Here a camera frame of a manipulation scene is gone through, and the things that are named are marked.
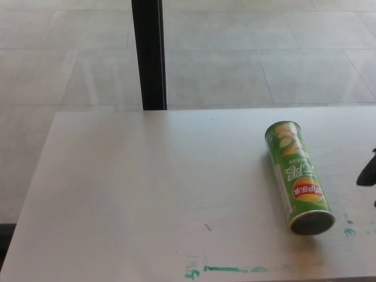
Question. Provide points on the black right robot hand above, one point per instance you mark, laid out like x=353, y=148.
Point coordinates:
x=368, y=176

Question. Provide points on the black vertical post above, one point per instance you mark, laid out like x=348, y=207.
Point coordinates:
x=149, y=55

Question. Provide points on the green Lay's chips can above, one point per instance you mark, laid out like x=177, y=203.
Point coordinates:
x=296, y=173

